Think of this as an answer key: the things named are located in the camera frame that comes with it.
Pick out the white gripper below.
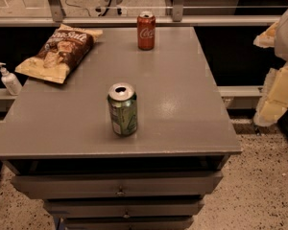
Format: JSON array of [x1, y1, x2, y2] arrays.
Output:
[[253, 10, 288, 127]]

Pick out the red coke can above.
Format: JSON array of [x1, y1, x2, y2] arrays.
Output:
[[137, 11, 156, 50]]

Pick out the green soda can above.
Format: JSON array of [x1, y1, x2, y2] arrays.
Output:
[[108, 82, 137, 136]]

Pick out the top grey drawer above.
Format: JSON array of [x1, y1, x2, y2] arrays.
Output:
[[12, 172, 223, 199]]

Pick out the grey drawer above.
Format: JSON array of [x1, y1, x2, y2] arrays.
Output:
[[44, 197, 204, 219], [64, 217, 193, 230], [12, 172, 223, 199]]

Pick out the brown sea salt chip bag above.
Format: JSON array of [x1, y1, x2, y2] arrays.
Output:
[[15, 24, 103, 83]]

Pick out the grey drawer cabinet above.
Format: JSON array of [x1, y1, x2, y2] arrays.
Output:
[[0, 27, 240, 230]]

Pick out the middle grey drawer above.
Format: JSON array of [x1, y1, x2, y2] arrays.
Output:
[[44, 197, 204, 219]]

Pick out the bottom grey drawer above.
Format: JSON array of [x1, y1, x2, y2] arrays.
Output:
[[64, 217, 193, 230]]

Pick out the white pump sanitizer bottle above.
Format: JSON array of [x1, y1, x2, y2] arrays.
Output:
[[0, 62, 22, 96]]

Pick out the metal railing frame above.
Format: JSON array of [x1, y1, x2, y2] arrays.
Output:
[[0, 0, 288, 100]]

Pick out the black cable on floor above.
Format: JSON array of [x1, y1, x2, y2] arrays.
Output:
[[58, 0, 92, 17]]

